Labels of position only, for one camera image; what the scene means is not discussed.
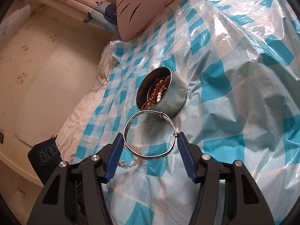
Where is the round silver metal tin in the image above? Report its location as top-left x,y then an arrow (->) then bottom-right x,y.
135,67 -> 188,122

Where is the white translucent sheet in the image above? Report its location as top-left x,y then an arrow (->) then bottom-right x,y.
0,3 -> 31,35

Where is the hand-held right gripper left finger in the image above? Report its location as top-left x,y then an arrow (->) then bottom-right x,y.
26,132 -> 124,225

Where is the pink cat face pillow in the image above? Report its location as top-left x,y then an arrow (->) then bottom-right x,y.
116,0 -> 195,40

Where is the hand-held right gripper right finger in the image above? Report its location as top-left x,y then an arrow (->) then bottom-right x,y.
177,132 -> 275,225

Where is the pearl bead bracelet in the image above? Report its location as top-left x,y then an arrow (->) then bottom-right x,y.
118,145 -> 143,168

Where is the amber bead bracelet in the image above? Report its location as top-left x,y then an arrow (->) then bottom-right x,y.
142,74 -> 171,110

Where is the white bead bracelet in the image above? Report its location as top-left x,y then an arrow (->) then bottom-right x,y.
155,75 -> 171,104

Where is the blue checked plastic sheet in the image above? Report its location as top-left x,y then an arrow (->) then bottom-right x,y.
70,0 -> 300,225

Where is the silver bangle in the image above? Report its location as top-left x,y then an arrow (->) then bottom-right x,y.
123,111 -> 180,162

